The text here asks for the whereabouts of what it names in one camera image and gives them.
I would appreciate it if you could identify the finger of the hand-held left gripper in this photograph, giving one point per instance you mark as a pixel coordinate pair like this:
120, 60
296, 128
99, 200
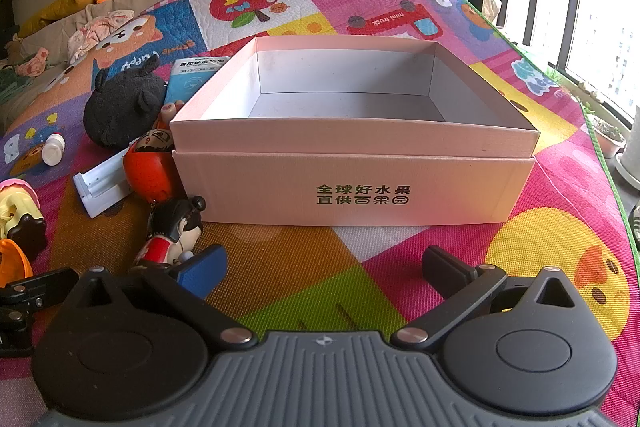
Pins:
30, 289
12, 334

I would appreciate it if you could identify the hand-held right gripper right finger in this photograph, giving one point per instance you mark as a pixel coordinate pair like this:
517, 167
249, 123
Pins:
442, 264

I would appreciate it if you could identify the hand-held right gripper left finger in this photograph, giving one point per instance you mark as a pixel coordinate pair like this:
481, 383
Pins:
202, 274

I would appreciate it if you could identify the orange plastic toy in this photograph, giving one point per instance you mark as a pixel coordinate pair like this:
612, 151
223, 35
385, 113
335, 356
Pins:
12, 262

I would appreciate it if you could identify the black-haired figurine doll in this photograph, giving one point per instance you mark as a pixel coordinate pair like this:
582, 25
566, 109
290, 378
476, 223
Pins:
172, 222

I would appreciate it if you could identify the cream yellow toy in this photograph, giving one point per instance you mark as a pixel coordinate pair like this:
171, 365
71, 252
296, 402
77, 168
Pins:
20, 212

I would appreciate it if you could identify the red round doll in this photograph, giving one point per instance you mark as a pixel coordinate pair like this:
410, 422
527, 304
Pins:
150, 172

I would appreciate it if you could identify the pink cardboard box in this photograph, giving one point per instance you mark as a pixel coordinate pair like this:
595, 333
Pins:
350, 167

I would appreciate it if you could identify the blue white packet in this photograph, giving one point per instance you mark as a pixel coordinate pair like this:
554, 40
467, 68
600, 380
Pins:
190, 79

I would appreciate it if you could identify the colourful printed play mat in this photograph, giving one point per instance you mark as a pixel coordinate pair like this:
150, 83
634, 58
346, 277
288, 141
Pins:
350, 289

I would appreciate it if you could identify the white plastic holder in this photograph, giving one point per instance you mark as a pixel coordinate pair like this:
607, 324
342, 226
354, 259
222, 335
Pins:
102, 187

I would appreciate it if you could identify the small white bottle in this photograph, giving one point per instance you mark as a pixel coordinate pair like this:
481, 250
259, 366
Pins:
51, 151

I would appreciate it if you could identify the small pink toy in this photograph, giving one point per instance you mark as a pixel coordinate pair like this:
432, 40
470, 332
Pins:
171, 109

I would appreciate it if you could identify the black plush toy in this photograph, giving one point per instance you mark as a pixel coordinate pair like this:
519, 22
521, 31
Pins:
122, 104

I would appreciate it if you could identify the white plant pot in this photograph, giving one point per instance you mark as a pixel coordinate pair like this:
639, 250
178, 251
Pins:
629, 169

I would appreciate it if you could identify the potted plant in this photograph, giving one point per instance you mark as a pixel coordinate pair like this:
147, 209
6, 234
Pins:
610, 137

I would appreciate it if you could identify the small pink cloth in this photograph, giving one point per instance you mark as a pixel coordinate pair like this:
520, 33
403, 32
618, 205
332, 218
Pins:
32, 62

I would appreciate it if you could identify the pink crumpled clothes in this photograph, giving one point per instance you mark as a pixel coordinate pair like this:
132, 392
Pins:
97, 29

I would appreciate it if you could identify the yellow pillow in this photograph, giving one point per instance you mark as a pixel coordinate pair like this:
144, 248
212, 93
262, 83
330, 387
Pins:
65, 4

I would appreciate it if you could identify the window with dark frame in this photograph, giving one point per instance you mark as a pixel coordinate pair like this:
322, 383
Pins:
530, 2

